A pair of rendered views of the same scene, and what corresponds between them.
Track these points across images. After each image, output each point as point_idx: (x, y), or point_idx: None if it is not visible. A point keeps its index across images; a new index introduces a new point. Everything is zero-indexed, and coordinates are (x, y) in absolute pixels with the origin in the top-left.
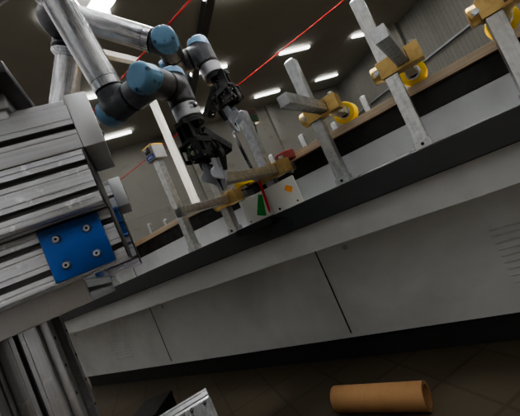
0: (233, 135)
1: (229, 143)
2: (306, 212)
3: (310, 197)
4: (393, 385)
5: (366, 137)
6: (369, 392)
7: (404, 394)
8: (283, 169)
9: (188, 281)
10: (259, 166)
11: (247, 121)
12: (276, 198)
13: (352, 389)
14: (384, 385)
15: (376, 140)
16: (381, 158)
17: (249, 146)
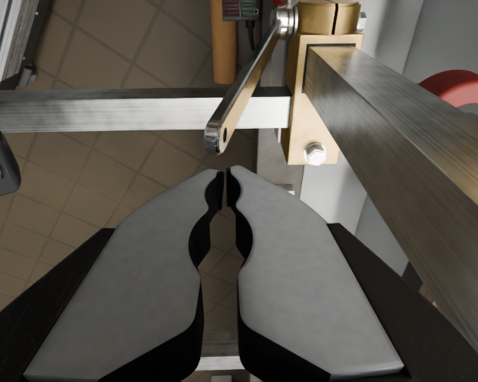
0: (212, 117)
1: (1, 194)
2: None
3: (445, 52)
4: (224, 57)
5: (413, 276)
6: (216, 30)
7: (215, 67)
8: (281, 136)
9: None
10: (311, 60)
11: (404, 250)
12: (277, 47)
13: (219, 7)
14: (223, 48)
15: (400, 273)
16: (385, 240)
17: (347, 87)
